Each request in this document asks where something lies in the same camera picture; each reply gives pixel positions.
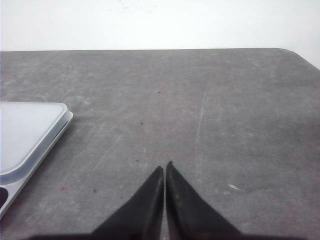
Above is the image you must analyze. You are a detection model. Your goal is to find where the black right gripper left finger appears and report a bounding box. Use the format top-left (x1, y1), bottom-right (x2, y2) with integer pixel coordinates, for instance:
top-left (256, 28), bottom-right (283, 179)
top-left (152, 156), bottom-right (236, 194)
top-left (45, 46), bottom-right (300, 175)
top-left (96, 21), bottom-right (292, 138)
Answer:
top-left (92, 166), bottom-right (164, 240)

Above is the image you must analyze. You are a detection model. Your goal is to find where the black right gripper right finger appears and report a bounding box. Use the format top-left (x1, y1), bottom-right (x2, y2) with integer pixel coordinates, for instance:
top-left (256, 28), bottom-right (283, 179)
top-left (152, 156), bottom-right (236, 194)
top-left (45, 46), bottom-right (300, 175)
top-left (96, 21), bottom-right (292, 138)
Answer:
top-left (165, 162), bottom-right (243, 240)

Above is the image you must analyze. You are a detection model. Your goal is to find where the silver digital kitchen scale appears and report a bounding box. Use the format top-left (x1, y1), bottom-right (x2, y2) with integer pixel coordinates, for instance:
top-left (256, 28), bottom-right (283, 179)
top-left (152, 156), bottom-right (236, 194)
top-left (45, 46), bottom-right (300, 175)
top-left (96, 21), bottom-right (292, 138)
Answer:
top-left (0, 101), bottom-right (74, 216)

